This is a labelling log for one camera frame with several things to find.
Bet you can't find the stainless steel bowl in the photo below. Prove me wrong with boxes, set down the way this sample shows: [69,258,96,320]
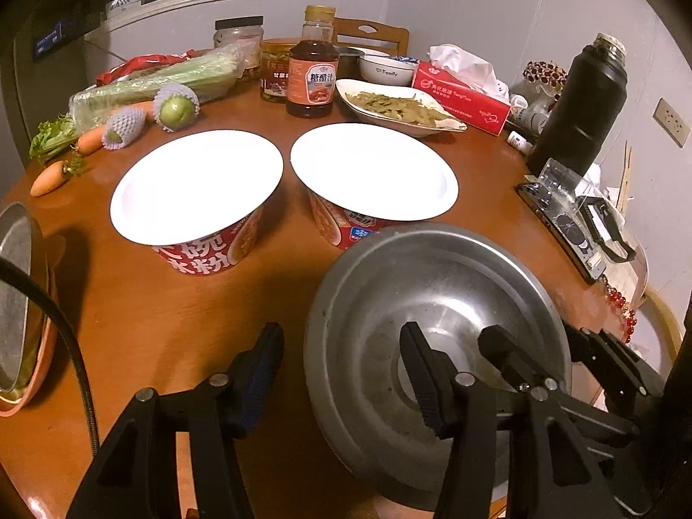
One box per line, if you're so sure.
[302,221,574,512]

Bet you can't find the pink eared plate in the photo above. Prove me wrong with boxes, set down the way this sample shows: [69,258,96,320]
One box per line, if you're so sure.
[0,234,66,418]

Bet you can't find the metal pan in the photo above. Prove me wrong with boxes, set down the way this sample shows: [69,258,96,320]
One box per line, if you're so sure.
[0,203,49,392]

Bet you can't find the remote control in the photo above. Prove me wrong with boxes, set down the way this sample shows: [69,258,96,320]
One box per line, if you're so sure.
[516,182,606,284]

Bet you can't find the left instant noodle bowl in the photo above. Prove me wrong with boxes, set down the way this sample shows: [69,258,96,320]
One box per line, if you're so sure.
[109,130,284,276]

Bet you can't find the instant noodle bowl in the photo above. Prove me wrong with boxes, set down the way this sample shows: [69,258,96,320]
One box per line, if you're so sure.
[109,130,284,276]
[290,122,460,250]

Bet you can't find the clear plastic box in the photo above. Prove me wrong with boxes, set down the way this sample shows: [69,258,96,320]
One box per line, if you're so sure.
[538,158,593,212]

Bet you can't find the right instant noodle bowl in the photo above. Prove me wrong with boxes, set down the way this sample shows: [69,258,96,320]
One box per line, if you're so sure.
[290,122,460,250]

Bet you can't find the small white bottle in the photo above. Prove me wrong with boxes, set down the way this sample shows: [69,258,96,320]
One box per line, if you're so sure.
[507,131,534,156]

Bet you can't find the red tissue box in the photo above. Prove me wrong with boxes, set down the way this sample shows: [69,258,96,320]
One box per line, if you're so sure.
[412,43,510,136]

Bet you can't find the white dish with food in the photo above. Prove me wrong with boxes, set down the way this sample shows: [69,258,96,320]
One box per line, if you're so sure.
[336,79,467,137]

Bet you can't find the right netted green fruit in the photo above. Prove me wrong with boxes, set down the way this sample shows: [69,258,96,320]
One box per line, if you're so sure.
[154,83,199,132]

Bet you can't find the netted green fruit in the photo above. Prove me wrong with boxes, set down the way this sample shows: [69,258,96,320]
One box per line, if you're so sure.
[102,107,147,150]
[154,83,199,132]

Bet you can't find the black thermos flask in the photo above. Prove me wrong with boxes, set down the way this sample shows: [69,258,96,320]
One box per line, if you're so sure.
[527,33,628,176]

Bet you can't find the left netted green fruit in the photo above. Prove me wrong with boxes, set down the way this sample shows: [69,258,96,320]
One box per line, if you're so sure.
[102,107,147,150]

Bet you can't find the front carrot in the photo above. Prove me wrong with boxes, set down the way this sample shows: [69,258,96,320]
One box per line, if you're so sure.
[29,156,86,197]

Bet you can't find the carrot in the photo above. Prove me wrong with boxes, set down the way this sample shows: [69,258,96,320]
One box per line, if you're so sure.
[29,156,86,197]
[74,124,106,156]
[112,101,155,122]

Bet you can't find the rear carrot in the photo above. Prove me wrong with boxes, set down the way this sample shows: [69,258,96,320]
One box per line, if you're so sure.
[74,124,106,156]

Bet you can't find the patterned red cup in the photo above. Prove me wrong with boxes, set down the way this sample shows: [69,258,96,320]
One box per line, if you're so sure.
[522,61,568,101]

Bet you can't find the bagged celery bunch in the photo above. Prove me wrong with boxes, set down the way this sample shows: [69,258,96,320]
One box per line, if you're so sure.
[29,39,259,162]

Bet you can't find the white ceramic bowl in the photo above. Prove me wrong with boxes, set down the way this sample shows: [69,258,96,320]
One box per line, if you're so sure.
[359,54,417,87]

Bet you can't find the dark sauce bottle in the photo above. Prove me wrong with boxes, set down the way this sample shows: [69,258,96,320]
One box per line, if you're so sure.
[286,5,339,119]

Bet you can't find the amber pickle jar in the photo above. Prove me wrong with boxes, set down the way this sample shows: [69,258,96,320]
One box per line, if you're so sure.
[259,38,299,103]

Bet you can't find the red snack packet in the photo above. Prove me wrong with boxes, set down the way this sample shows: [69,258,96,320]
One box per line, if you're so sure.
[95,49,201,87]

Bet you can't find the dark-lid glass jar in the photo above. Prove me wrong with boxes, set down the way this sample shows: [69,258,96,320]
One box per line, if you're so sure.
[214,15,264,75]

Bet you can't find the blue box on shelf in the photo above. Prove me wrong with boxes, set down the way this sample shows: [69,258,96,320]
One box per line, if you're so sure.
[33,19,68,60]

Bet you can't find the grey refrigerator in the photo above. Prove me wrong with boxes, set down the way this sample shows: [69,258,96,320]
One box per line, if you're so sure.
[0,0,148,169]

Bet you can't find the red bead string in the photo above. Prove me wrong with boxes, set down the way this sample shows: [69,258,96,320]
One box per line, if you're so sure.
[602,280,639,345]

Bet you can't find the black device with strap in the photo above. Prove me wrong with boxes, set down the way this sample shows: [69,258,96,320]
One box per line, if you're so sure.
[580,195,636,264]

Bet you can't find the wall power socket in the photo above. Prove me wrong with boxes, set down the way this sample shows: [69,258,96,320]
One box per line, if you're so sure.
[654,97,691,147]

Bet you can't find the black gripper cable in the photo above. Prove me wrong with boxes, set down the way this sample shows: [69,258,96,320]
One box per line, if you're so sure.
[0,254,101,458]

